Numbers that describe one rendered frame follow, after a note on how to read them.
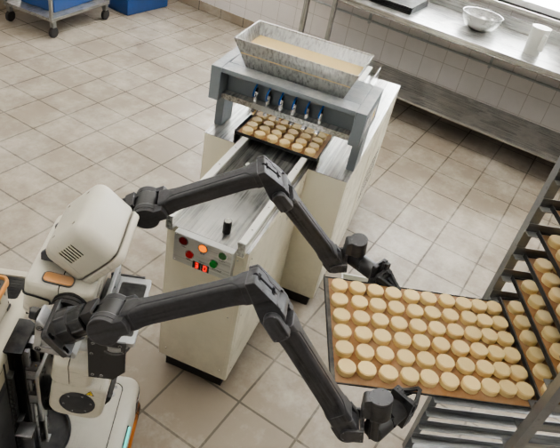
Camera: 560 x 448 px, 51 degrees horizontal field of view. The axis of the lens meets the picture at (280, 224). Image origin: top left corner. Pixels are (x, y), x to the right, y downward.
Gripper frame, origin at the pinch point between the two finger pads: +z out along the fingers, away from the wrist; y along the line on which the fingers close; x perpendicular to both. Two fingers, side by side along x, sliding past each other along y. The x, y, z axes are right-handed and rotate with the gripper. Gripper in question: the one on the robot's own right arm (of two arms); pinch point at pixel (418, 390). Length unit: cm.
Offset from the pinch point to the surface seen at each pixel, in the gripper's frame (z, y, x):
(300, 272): 78, -78, 104
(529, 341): 39.6, 2.6, -11.4
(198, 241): 2, -16, 96
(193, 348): 5, -79, 97
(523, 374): 28.0, 1.2, -15.9
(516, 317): 45.3, 2.8, -4.0
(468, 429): 63, -71, -6
